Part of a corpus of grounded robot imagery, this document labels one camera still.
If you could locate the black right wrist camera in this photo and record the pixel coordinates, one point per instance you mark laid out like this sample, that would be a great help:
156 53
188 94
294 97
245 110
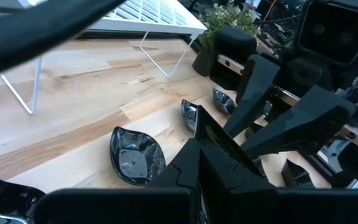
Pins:
334 31

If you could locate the green potted plant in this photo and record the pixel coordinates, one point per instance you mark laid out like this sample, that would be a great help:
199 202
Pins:
225 18

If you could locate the black wavy square mini plate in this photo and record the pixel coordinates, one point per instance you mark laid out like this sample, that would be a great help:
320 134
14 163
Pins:
292 177

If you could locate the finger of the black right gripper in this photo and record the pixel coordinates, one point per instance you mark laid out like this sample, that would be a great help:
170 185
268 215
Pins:
256 87
306 124

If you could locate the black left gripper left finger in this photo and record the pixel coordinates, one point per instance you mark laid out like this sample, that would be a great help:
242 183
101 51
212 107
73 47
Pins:
185 168

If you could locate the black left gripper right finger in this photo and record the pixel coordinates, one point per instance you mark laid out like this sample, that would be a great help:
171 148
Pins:
222 180

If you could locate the black leaf-shaped mini plate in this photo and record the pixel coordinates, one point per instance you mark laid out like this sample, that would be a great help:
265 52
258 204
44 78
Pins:
222 101
189 115
135 158
5 196

